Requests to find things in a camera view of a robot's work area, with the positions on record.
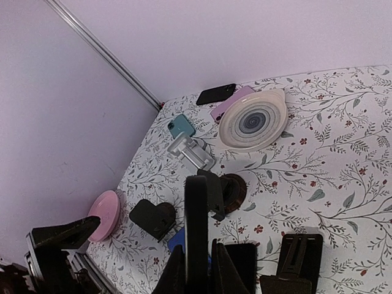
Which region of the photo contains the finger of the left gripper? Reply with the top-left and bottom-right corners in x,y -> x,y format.
32,216 -> 100,250

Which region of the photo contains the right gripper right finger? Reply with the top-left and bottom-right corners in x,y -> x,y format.
211,239 -> 249,294

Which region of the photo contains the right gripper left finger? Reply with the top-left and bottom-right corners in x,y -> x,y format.
154,245 -> 185,294

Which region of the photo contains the black clamp phone stand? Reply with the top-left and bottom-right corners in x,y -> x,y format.
259,234 -> 323,294

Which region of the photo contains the round wooden base stand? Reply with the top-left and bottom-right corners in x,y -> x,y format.
197,169 -> 248,221

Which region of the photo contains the small black phone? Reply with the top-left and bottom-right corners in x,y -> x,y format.
184,176 -> 208,293

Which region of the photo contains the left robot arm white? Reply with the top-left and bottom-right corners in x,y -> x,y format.
1,216 -> 103,293

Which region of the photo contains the blue phone face down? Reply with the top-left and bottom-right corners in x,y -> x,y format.
167,227 -> 212,271

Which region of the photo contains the black round folding stand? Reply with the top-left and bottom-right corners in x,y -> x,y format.
129,199 -> 176,243

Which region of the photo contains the silver folding phone stand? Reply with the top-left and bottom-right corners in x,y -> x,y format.
167,132 -> 216,173

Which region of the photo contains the teal phone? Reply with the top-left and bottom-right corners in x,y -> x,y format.
167,114 -> 196,138

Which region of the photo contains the pink phone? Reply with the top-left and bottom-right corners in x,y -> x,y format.
210,86 -> 255,124

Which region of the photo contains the pink round object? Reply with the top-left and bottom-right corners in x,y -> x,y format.
88,190 -> 121,243

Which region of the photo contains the floral table mat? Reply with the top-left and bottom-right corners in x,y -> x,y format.
87,65 -> 391,293

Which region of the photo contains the white round dish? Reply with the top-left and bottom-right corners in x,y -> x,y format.
216,89 -> 288,153

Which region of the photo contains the left aluminium frame post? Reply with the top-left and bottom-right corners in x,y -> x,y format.
44,0 -> 162,111

